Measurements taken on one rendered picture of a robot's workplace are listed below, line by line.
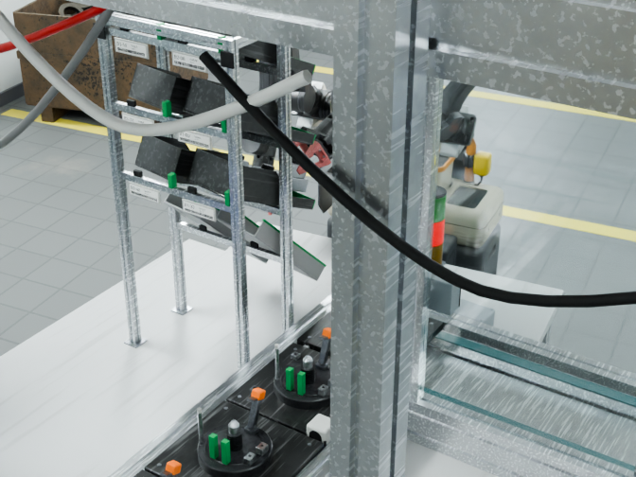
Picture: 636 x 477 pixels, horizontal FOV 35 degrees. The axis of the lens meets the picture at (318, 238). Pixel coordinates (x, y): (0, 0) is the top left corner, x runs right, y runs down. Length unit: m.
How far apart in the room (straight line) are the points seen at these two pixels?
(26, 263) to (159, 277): 1.98
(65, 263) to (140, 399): 2.37
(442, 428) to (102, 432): 0.71
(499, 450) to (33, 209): 3.46
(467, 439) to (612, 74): 1.49
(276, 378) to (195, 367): 0.33
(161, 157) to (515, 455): 0.96
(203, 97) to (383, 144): 1.44
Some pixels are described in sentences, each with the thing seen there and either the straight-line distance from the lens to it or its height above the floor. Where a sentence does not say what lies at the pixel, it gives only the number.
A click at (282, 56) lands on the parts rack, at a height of 1.58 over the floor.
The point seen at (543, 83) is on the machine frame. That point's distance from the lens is 0.65.
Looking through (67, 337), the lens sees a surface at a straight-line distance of 2.51.
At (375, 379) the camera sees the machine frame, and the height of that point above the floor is 1.78.
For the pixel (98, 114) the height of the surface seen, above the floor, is 1.95.
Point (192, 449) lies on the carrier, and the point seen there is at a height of 0.97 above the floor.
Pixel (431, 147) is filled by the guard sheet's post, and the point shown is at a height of 1.52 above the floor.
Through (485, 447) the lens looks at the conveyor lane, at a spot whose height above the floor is 0.92.
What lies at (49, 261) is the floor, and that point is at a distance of 4.63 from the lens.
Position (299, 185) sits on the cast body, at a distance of 2.30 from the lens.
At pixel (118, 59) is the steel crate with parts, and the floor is 0.43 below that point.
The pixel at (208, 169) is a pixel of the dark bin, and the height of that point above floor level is 1.34.
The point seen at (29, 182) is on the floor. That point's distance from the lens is 5.40.
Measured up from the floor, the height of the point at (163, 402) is 0.86.
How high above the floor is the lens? 2.23
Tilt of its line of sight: 29 degrees down
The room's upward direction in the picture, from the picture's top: straight up
